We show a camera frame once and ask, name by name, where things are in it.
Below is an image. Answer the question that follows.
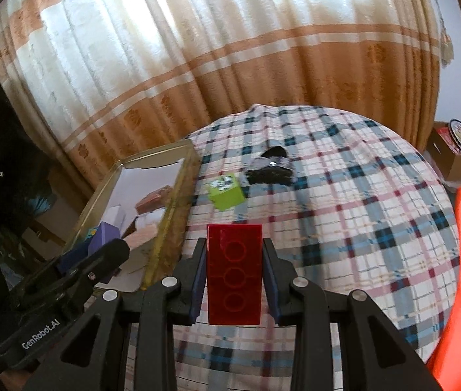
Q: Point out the black pouch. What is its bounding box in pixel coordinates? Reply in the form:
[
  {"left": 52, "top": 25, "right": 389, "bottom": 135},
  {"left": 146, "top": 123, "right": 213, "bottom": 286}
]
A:
[{"left": 245, "top": 147, "right": 296, "bottom": 186}]

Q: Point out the gold tin box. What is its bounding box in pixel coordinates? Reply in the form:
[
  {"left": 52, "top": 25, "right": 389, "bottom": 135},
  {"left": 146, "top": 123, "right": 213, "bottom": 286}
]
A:
[{"left": 61, "top": 139, "right": 201, "bottom": 292}]

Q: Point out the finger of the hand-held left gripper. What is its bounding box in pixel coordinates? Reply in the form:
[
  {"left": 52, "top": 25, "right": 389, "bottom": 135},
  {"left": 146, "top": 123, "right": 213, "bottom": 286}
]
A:
[{"left": 57, "top": 237, "right": 130, "bottom": 294}]

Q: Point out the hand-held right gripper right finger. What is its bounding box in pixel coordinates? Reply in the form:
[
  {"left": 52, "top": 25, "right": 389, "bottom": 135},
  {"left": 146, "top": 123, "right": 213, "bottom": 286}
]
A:
[{"left": 261, "top": 238, "right": 439, "bottom": 391}]

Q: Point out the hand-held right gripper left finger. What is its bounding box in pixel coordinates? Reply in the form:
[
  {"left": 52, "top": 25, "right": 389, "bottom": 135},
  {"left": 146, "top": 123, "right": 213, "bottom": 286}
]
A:
[{"left": 24, "top": 238, "right": 209, "bottom": 391}]

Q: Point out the cardboard box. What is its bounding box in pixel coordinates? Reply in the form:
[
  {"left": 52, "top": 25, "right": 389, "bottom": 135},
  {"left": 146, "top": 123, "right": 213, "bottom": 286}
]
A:
[{"left": 426, "top": 121, "right": 461, "bottom": 184}]

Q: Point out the red packet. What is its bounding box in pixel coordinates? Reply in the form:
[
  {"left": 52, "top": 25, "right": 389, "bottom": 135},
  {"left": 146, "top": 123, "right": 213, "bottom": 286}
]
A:
[{"left": 435, "top": 127, "right": 457, "bottom": 151}]

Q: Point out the green box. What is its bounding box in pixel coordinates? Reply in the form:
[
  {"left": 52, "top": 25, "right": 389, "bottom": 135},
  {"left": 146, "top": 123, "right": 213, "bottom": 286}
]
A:
[{"left": 207, "top": 173, "right": 246, "bottom": 211}]

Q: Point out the curtain tassel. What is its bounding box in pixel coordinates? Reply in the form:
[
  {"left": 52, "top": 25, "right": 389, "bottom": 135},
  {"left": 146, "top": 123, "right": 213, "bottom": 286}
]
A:
[{"left": 440, "top": 33, "right": 453, "bottom": 68}]

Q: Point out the beige orange curtain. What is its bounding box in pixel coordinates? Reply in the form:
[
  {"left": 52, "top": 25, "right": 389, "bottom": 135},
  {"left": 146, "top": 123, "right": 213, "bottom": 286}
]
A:
[{"left": 0, "top": 0, "right": 449, "bottom": 188}]

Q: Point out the purple box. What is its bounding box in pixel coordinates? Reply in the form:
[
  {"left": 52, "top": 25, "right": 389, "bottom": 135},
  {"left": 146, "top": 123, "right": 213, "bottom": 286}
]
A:
[{"left": 88, "top": 222, "right": 122, "bottom": 255}]

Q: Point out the plaid bed sheet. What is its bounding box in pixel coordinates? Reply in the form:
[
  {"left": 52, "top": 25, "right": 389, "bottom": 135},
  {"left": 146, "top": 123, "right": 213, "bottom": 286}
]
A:
[{"left": 84, "top": 104, "right": 461, "bottom": 391}]

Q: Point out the white paper sheet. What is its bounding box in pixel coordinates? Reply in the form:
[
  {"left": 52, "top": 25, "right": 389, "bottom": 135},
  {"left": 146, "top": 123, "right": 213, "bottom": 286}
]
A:
[{"left": 108, "top": 157, "right": 186, "bottom": 212}]

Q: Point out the red building block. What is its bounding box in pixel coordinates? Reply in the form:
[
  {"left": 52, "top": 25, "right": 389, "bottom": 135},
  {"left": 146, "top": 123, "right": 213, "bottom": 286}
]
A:
[{"left": 207, "top": 224, "right": 264, "bottom": 326}]

